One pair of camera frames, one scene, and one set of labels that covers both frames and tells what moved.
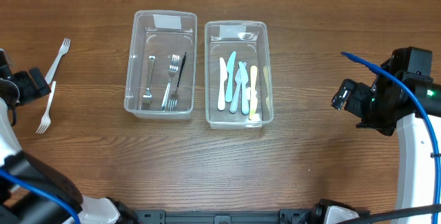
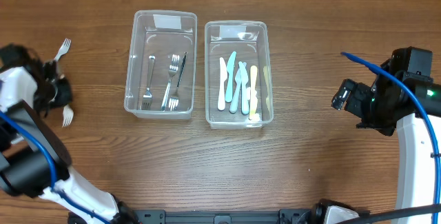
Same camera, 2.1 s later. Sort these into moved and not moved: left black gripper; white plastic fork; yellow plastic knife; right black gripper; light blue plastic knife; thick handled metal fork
Moved: left black gripper; white plastic fork
Not moved: light blue plastic knife; yellow plastic knife; right black gripper; thick handled metal fork
